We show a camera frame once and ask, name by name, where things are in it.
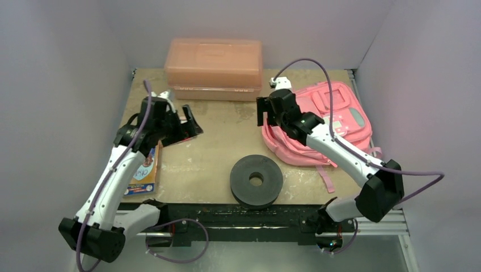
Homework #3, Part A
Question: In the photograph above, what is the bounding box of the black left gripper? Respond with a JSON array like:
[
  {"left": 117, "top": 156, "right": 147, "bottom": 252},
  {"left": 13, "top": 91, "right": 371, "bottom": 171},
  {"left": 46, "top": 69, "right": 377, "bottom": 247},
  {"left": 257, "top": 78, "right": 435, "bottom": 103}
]
[{"left": 155, "top": 105, "right": 202, "bottom": 146}]

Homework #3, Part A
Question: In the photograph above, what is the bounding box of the pink student backpack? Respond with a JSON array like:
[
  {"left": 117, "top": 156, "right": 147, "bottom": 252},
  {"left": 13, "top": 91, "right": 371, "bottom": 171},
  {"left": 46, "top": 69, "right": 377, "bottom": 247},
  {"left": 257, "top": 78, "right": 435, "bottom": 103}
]
[{"left": 261, "top": 82, "right": 383, "bottom": 194}]

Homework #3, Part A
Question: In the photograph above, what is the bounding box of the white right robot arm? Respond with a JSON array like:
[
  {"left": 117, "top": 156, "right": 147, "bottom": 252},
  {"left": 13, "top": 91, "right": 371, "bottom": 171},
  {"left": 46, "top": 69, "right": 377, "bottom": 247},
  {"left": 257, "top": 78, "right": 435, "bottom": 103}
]
[{"left": 256, "top": 89, "right": 404, "bottom": 231}]

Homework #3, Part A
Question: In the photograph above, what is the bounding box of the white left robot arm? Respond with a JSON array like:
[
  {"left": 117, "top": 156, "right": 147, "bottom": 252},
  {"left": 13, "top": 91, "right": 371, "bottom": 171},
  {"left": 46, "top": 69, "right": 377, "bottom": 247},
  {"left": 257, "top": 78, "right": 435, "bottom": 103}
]
[{"left": 58, "top": 97, "right": 203, "bottom": 263}]

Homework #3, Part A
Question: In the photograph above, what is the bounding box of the blue orange picture book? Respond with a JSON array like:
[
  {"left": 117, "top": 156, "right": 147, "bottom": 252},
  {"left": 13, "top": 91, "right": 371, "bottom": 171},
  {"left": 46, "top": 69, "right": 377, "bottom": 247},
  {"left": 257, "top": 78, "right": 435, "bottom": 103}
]
[{"left": 124, "top": 144, "right": 162, "bottom": 197}]

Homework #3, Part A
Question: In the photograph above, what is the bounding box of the translucent orange plastic box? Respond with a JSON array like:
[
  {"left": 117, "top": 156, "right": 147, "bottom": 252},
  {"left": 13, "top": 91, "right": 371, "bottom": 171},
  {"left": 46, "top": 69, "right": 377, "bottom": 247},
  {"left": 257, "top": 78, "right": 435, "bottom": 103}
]
[{"left": 164, "top": 38, "right": 263, "bottom": 101}]

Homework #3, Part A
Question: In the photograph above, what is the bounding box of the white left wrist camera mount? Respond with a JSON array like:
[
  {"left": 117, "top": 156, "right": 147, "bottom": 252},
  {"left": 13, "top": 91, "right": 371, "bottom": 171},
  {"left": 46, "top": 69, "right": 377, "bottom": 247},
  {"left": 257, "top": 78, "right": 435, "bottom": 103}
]
[{"left": 151, "top": 90, "right": 177, "bottom": 113}]

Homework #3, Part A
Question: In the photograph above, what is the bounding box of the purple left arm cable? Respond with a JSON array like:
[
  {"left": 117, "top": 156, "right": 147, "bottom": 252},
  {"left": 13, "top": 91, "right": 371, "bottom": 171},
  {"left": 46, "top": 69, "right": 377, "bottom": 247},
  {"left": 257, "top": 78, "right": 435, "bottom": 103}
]
[{"left": 75, "top": 79, "right": 210, "bottom": 272}]

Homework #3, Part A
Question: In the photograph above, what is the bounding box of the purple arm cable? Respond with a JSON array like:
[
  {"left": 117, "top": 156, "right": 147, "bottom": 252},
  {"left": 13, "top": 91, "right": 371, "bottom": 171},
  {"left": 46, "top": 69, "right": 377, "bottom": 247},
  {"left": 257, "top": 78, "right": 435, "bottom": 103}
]
[
  {"left": 75, "top": 79, "right": 210, "bottom": 272},
  {"left": 272, "top": 58, "right": 445, "bottom": 256}
]

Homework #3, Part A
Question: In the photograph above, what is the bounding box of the aluminium rail base frame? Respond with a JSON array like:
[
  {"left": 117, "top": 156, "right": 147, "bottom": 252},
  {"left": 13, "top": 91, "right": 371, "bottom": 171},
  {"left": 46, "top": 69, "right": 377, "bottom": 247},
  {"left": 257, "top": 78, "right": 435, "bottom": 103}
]
[{"left": 67, "top": 202, "right": 420, "bottom": 272}]

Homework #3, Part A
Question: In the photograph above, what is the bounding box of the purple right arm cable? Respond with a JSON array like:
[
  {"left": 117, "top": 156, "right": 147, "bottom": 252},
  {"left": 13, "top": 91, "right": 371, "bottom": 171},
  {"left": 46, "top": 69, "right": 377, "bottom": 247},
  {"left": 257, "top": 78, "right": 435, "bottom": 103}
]
[{"left": 272, "top": 58, "right": 445, "bottom": 256}]

